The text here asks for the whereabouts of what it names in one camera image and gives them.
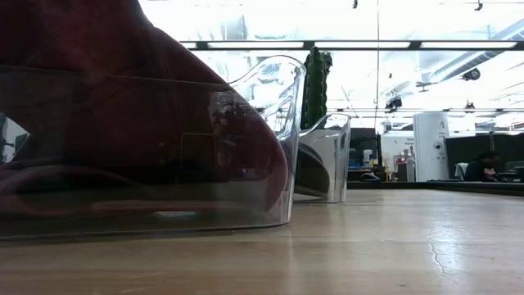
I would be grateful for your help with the white sign board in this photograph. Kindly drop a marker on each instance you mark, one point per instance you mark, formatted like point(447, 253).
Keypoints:
point(395, 145)

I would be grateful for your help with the maroon baseball cap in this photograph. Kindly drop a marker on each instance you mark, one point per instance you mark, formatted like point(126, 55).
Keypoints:
point(102, 106)

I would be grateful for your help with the black ceiling fixture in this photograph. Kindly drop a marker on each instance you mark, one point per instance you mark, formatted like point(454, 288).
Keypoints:
point(471, 74)

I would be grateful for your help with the dark office partition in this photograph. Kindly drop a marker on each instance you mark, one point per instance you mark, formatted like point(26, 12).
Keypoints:
point(507, 149)

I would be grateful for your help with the grey ceiling duct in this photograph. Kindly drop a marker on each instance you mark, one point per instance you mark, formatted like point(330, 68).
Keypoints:
point(479, 55)

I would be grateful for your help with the person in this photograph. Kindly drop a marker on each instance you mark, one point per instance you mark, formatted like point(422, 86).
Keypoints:
point(485, 166)

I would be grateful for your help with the black aluminium table frame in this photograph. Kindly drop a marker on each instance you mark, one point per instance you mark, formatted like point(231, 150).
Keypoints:
point(450, 187)

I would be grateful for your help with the clear plastic bin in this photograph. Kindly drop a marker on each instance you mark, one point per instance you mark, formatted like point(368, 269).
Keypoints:
point(287, 82)
point(340, 164)

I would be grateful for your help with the black ceiling light rail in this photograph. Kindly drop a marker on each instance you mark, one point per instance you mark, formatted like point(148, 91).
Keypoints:
point(309, 45)

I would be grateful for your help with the green cactus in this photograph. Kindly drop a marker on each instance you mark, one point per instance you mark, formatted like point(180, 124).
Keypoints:
point(315, 90)

